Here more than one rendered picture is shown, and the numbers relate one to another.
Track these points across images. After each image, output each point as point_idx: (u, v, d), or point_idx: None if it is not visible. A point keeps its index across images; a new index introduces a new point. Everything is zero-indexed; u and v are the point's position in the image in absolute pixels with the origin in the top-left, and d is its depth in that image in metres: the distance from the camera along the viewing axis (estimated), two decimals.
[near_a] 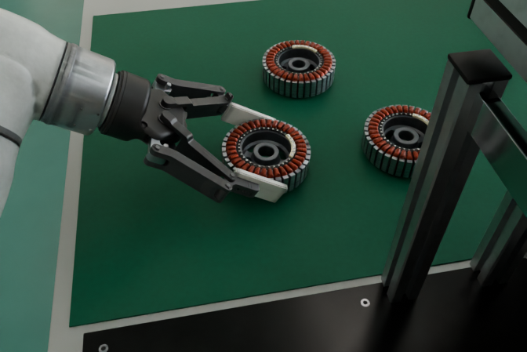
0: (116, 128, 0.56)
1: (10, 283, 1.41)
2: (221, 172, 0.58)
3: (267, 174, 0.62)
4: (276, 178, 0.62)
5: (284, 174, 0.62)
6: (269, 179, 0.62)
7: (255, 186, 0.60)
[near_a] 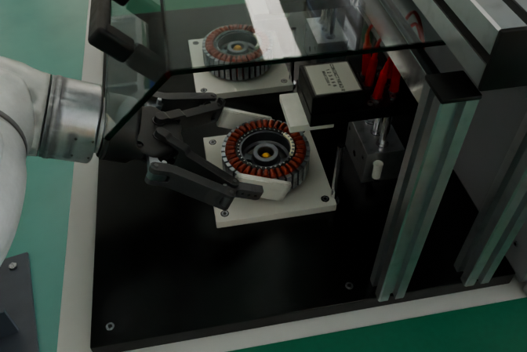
0: (113, 152, 0.56)
1: None
2: (223, 179, 0.59)
3: (270, 175, 0.62)
4: (279, 177, 0.62)
5: (286, 172, 0.63)
6: None
7: (259, 188, 0.61)
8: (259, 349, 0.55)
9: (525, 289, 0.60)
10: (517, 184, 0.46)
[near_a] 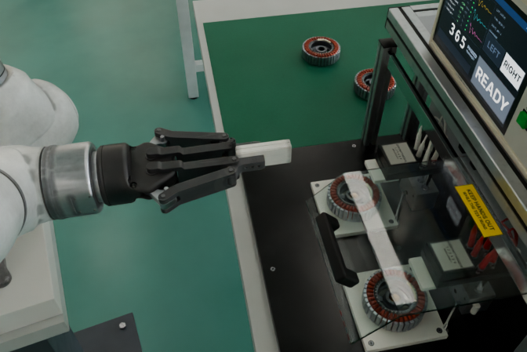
0: (113, 198, 0.62)
1: None
2: (225, 164, 0.64)
3: (404, 319, 0.90)
4: (410, 321, 0.90)
5: (415, 317, 0.90)
6: (405, 322, 0.90)
7: (259, 157, 0.65)
8: None
9: None
10: None
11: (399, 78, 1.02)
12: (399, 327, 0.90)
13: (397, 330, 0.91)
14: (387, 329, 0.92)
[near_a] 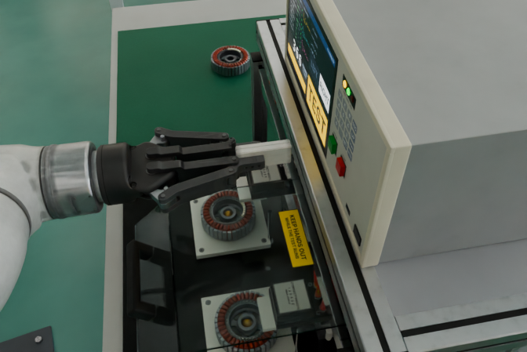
0: (113, 197, 0.62)
1: None
2: (225, 164, 0.64)
3: (249, 346, 0.87)
4: (256, 348, 0.87)
5: (261, 344, 0.87)
6: (251, 350, 0.86)
7: (259, 157, 0.65)
8: None
9: None
10: None
11: (264, 94, 0.99)
12: None
13: None
14: None
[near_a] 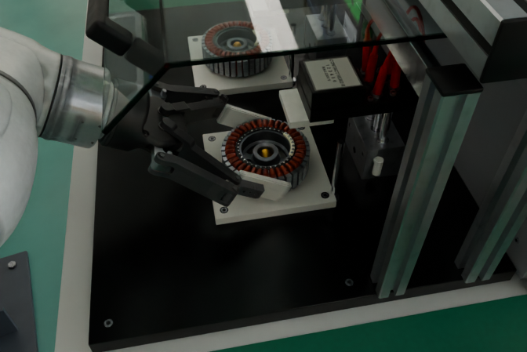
0: (118, 139, 0.55)
1: None
2: (227, 175, 0.58)
3: (270, 174, 0.62)
4: (278, 177, 0.62)
5: (286, 172, 0.63)
6: None
7: (259, 186, 0.60)
8: (259, 346, 0.55)
9: (525, 286, 0.59)
10: (519, 179, 0.45)
11: None
12: None
13: None
14: None
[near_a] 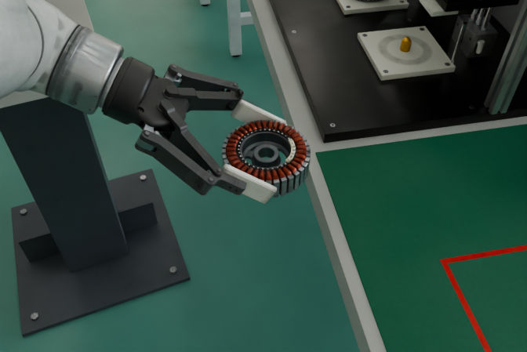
0: (114, 110, 0.59)
1: None
2: (208, 165, 0.59)
3: (259, 176, 0.62)
4: (267, 180, 0.62)
5: (275, 178, 0.62)
6: None
7: (242, 183, 0.61)
8: (421, 139, 0.91)
9: None
10: None
11: None
12: None
13: None
14: None
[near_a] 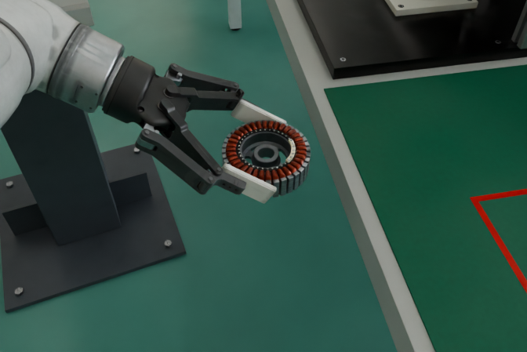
0: (114, 109, 0.59)
1: (136, 55, 2.14)
2: (208, 165, 0.59)
3: (258, 176, 0.62)
4: (266, 180, 0.62)
5: (274, 178, 0.62)
6: None
7: (241, 183, 0.61)
8: (442, 75, 0.81)
9: None
10: None
11: None
12: None
13: None
14: None
